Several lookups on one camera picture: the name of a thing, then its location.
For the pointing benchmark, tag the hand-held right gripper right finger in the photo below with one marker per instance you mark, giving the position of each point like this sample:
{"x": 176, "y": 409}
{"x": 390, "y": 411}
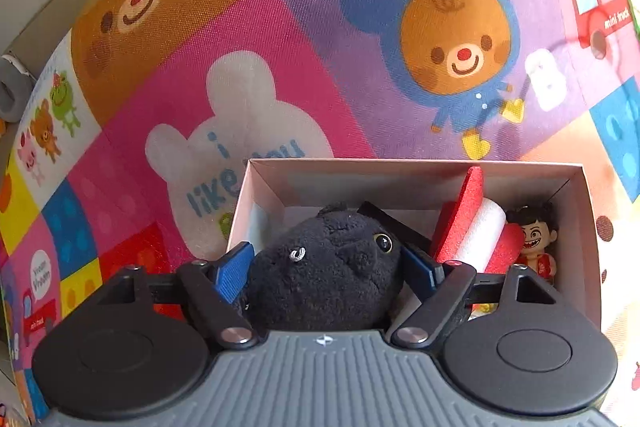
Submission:
{"x": 420, "y": 274}

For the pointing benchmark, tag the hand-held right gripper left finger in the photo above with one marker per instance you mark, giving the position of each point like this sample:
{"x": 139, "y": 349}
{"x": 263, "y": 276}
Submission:
{"x": 235, "y": 274}

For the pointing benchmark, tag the white and red foam rocket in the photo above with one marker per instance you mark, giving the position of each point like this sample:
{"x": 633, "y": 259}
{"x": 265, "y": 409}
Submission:
{"x": 475, "y": 227}

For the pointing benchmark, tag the black plush toy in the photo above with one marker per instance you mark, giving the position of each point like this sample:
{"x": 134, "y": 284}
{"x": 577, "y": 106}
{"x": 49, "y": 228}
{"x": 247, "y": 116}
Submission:
{"x": 325, "y": 267}

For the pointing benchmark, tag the pink cardboard box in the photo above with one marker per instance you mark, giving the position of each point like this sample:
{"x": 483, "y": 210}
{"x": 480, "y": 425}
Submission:
{"x": 280, "y": 192}

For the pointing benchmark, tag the small cartoon figurine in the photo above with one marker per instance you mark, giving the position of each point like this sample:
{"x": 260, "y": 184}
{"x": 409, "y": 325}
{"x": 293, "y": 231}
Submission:
{"x": 537, "y": 237}

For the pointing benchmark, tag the colourful cartoon play mat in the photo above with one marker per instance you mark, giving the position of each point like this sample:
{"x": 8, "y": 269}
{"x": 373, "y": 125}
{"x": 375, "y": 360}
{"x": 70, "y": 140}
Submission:
{"x": 325, "y": 32}

